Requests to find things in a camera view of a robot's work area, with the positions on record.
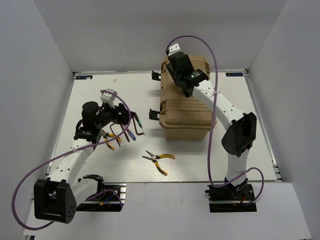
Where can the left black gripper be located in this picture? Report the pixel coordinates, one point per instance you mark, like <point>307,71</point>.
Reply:
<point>123,118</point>

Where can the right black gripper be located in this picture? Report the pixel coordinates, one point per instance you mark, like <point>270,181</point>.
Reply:
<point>189,63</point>

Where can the tan plastic toolbox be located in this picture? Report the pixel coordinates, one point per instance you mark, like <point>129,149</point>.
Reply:
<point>182,118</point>

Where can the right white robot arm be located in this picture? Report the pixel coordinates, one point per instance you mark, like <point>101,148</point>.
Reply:
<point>240,128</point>

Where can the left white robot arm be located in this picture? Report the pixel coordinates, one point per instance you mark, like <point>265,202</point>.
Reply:
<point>57,197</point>

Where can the brown long hex key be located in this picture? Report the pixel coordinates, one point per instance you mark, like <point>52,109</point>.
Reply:
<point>124,132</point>

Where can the green black precision screwdriver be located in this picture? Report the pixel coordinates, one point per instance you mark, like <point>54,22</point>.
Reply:
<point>138,120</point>

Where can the brown hex key under pliers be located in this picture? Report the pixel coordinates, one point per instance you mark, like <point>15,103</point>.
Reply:
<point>112,129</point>

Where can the blue label sticker right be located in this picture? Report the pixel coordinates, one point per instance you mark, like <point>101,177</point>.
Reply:
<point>234,74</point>

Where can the blue label sticker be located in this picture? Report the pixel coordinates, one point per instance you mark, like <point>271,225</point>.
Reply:
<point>234,74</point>
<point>83,77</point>

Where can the yellow black needle-nose pliers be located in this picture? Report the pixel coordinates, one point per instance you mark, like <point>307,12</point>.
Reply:
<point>154,158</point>

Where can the blue label sticker left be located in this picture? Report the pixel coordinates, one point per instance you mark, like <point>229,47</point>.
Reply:
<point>83,77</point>

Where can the blue red handled screwdriver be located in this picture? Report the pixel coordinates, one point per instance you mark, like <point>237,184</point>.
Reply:
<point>132,136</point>

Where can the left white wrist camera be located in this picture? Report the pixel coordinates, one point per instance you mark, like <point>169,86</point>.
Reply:
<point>108,96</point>

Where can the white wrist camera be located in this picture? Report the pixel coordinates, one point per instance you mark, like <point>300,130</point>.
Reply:
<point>173,49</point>
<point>108,96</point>

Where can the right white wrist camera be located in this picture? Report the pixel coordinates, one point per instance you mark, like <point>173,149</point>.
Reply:
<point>173,49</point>

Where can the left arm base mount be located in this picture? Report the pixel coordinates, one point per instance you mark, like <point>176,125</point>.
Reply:
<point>106,202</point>

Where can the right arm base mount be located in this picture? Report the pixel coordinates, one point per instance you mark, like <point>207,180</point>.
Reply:
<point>222,200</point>

